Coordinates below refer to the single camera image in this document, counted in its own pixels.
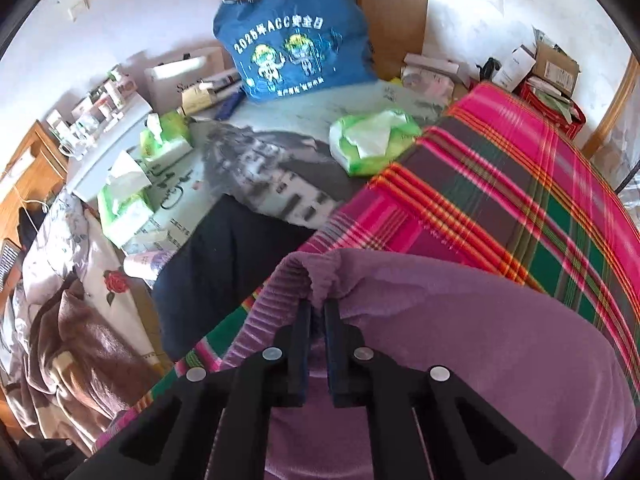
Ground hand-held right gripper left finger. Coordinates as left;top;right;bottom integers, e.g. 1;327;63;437
70;302;312;480

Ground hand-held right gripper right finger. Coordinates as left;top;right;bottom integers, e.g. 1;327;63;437
325;301;576;480

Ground purple pants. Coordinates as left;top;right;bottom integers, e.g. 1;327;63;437
220;250;640;480

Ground dark navy cloth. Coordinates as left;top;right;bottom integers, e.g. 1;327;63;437
152;195;321;361

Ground purple wrapped pack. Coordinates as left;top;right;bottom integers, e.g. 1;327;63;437
122;250;176;281

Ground grey printed table cover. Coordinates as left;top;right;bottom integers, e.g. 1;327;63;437
65;80;451;261

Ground green tissue pack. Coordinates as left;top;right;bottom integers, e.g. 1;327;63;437
329;109;423;177
139;112;193;161
97;150;155;248

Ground rose print quilt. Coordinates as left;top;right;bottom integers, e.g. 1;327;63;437
20;190;166;361

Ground brown blanket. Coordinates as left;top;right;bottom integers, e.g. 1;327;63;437
25;280;166;441

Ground pink green plaid bed sheet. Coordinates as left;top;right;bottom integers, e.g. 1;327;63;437
95;82;640;461

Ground pink white pack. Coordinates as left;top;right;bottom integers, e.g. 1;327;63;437
400;67;453;106

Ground white paper bag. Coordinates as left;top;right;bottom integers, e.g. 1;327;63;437
145;47;226;113

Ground flat white box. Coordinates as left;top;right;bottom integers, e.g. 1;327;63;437
402;52;461;78

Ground blue printed tote bag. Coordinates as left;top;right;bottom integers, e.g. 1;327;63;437
212;0;378;103

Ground cluster of small bottles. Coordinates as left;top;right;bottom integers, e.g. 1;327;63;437
45;65;141;156

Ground small black object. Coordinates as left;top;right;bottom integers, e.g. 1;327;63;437
477;57;501;83

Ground wooden nightstand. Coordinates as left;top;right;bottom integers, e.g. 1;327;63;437
0;120;68;271

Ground red basket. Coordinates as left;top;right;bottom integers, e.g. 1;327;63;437
517;75;586;141

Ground white carton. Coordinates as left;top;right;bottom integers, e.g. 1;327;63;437
492;45;536;93

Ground black curtain strip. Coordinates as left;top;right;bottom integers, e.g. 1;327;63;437
615;155;640;195

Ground wooden wardrobe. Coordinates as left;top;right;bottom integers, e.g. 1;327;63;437
210;0;431;81

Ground cardboard box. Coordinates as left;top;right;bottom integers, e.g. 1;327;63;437
530;40;581;96

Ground wooden door frame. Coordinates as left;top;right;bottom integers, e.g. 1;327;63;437
580;55;640;161

